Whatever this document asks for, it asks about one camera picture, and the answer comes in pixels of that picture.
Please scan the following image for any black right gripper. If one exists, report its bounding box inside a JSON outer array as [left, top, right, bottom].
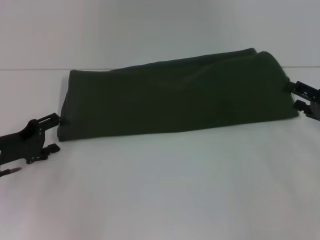
[[283, 79, 320, 121]]

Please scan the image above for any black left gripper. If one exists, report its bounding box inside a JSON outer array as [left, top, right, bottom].
[[0, 112, 62, 167]]

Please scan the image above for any dark green t-shirt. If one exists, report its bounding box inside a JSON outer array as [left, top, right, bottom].
[[56, 47, 300, 143]]

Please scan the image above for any purple left gripper cable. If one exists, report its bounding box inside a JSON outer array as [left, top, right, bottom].
[[0, 167, 21, 178]]

